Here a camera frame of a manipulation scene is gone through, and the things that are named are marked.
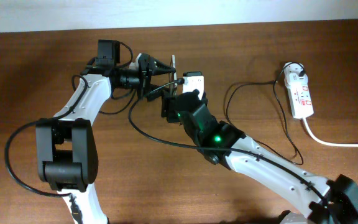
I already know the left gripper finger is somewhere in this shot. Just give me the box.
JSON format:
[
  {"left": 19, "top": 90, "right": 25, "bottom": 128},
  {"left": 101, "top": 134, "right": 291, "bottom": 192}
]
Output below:
[
  {"left": 149, "top": 57, "right": 176, "bottom": 76},
  {"left": 146, "top": 87, "right": 170, "bottom": 101}
]

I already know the black charging cable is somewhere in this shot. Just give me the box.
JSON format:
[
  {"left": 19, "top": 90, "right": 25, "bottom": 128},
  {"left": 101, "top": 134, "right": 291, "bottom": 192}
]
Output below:
[{"left": 225, "top": 62, "right": 306, "bottom": 166}]

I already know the white power strip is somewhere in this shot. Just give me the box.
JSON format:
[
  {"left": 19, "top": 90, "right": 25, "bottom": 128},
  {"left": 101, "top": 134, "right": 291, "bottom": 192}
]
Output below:
[{"left": 283, "top": 62, "right": 314, "bottom": 119}]

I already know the black smartphone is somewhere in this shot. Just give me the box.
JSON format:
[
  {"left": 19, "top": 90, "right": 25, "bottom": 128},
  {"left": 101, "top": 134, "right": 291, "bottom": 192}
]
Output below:
[{"left": 169, "top": 55, "right": 178, "bottom": 95}]

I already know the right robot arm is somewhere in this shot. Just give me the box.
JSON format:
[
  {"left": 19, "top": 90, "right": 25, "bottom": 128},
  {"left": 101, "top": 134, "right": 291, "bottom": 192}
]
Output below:
[{"left": 162, "top": 90, "right": 358, "bottom": 223}]

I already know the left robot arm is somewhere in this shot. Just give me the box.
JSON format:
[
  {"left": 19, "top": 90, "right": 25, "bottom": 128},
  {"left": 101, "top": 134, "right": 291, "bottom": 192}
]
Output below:
[{"left": 35, "top": 40, "right": 176, "bottom": 223}]

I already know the white usb charger plug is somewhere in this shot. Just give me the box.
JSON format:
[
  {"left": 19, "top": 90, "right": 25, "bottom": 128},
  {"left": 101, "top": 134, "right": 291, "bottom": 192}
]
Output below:
[{"left": 284, "top": 62, "right": 308, "bottom": 89}]

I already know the white power strip cord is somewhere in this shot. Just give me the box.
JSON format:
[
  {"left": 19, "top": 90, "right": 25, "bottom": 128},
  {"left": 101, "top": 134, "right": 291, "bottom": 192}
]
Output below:
[{"left": 301, "top": 117, "right": 358, "bottom": 149}]

